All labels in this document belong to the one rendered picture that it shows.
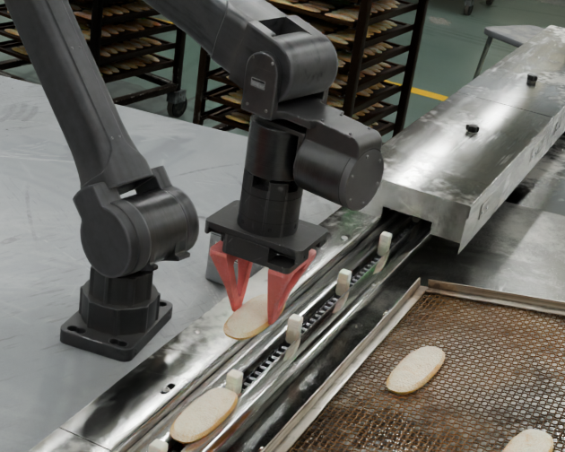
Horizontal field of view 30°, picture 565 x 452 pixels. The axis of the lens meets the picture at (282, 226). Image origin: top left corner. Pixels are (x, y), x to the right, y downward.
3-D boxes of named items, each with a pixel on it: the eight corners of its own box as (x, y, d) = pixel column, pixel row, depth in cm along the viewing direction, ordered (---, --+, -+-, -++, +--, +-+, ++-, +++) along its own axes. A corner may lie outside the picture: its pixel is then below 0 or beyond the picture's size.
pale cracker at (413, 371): (419, 347, 107) (419, 336, 106) (453, 355, 105) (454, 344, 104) (376, 389, 99) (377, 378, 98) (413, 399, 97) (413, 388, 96)
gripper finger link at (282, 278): (277, 343, 98) (291, 256, 94) (212, 319, 100) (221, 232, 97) (307, 316, 104) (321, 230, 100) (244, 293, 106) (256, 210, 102)
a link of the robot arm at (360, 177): (309, 36, 95) (247, 47, 89) (413, 70, 89) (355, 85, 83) (291, 157, 100) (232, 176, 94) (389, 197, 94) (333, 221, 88)
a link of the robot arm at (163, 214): (127, 258, 118) (91, 272, 114) (134, 176, 113) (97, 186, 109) (186, 291, 113) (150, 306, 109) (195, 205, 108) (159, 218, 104)
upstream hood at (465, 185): (542, 54, 251) (551, 20, 248) (616, 73, 245) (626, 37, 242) (339, 216, 147) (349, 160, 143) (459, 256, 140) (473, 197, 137)
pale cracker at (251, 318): (260, 293, 107) (262, 283, 107) (293, 305, 106) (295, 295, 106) (212, 333, 99) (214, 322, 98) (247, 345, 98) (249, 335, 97)
